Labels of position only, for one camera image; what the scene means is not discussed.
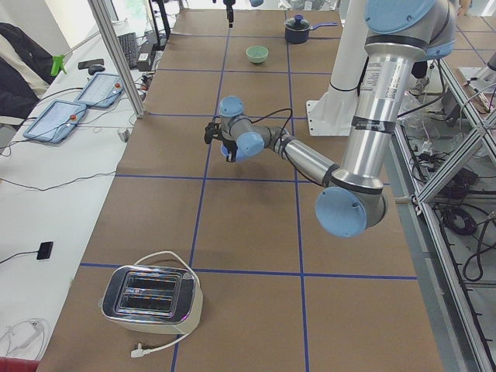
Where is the small black square device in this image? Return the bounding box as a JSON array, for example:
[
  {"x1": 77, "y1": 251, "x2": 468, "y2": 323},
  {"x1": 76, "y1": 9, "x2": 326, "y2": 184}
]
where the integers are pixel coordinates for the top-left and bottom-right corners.
[{"x1": 36, "y1": 241, "x2": 53, "y2": 260}]

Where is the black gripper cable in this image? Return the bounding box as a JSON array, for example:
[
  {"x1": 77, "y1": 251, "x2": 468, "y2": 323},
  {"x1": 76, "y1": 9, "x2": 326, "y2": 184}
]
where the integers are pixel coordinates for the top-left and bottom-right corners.
[{"x1": 247, "y1": 108, "x2": 295, "y2": 156}]

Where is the aluminium frame post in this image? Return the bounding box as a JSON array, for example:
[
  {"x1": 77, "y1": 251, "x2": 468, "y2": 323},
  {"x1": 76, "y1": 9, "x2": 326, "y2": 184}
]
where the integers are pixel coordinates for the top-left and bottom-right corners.
[{"x1": 88, "y1": 0, "x2": 145, "y2": 119}]

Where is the blue bowl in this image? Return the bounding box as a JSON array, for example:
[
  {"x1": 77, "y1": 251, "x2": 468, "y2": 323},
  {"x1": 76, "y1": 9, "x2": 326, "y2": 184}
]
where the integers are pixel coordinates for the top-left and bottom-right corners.
[{"x1": 221, "y1": 144, "x2": 248, "y2": 163}]

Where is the white toaster power cable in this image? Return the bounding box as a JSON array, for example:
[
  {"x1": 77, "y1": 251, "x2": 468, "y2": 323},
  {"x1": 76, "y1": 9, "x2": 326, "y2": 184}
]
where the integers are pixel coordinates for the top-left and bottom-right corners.
[{"x1": 133, "y1": 250, "x2": 198, "y2": 352}]

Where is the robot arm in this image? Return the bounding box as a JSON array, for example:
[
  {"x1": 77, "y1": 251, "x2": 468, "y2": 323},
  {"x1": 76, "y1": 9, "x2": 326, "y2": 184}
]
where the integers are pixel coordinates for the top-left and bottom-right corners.
[
  {"x1": 204, "y1": 1, "x2": 456, "y2": 238},
  {"x1": 222, "y1": 0, "x2": 264, "y2": 29}
]

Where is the white power plug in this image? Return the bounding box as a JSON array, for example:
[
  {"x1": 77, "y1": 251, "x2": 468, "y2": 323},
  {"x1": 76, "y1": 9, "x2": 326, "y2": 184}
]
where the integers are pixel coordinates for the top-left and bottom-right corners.
[{"x1": 130, "y1": 343, "x2": 151, "y2": 358}]

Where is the chrome and white toaster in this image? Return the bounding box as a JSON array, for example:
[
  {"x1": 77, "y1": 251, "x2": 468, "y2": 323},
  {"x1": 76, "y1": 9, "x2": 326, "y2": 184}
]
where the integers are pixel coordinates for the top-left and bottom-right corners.
[{"x1": 101, "y1": 265, "x2": 203, "y2": 335}]

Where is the dark blue saucepan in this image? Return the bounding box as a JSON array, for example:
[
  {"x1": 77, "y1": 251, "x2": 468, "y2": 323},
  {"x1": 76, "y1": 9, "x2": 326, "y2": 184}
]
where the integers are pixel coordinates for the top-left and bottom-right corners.
[{"x1": 284, "y1": 14, "x2": 339, "y2": 44}]

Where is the aluminium frame rail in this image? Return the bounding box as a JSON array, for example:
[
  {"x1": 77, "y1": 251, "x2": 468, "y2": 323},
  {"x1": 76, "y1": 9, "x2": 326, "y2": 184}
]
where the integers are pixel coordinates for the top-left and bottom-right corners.
[{"x1": 402, "y1": 50, "x2": 495, "y2": 371}]

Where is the blue teach pendant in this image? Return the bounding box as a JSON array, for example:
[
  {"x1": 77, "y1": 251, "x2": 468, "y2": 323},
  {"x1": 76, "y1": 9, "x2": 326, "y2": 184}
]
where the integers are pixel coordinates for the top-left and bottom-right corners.
[
  {"x1": 74, "y1": 72, "x2": 123, "y2": 109},
  {"x1": 23, "y1": 100, "x2": 87, "y2": 144}
]

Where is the green bowl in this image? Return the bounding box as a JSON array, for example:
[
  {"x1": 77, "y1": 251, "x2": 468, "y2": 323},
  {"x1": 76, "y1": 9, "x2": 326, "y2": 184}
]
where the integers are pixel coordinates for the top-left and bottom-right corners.
[{"x1": 246, "y1": 45, "x2": 269, "y2": 64}]

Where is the green clamp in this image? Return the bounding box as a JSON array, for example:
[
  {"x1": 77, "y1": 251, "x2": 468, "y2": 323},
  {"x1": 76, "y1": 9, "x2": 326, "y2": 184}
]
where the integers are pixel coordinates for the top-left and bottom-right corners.
[{"x1": 50, "y1": 54, "x2": 67, "y2": 77}]

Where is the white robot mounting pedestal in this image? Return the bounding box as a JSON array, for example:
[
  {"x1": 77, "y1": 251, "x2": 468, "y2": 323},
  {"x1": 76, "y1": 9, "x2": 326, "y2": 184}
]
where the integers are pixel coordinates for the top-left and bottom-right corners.
[{"x1": 306, "y1": 0, "x2": 368, "y2": 136}]

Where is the black computer mouse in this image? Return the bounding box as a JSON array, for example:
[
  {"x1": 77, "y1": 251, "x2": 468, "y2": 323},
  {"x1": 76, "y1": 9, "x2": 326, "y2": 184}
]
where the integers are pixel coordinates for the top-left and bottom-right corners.
[{"x1": 88, "y1": 64, "x2": 105, "y2": 76}]

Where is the blue teach pendant far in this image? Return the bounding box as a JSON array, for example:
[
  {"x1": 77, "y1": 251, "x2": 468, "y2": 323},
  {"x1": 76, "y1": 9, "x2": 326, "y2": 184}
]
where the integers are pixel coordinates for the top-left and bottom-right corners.
[{"x1": 74, "y1": 72, "x2": 123, "y2": 109}]

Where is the black keyboard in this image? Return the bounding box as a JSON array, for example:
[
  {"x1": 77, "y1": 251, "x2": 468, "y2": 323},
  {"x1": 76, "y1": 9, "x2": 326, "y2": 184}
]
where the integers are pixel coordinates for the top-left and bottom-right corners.
[{"x1": 117, "y1": 33, "x2": 138, "y2": 69}]

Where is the black jacket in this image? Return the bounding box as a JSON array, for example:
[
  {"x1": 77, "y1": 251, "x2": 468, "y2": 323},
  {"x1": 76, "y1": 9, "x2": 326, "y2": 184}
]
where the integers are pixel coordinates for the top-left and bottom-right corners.
[{"x1": 1, "y1": 22, "x2": 55, "y2": 119}]

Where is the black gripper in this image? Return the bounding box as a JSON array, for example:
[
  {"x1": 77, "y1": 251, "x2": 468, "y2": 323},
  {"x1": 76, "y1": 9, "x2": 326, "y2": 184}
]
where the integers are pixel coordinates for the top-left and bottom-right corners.
[
  {"x1": 223, "y1": 0, "x2": 236, "y2": 28},
  {"x1": 204, "y1": 121, "x2": 236, "y2": 163}
]

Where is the blue teach pendant near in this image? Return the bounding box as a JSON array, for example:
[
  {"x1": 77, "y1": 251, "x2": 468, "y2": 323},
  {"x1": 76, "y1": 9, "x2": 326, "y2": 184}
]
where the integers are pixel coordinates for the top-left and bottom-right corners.
[{"x1": 23, "y1": 100, "x2": 87, "y2": 144}]

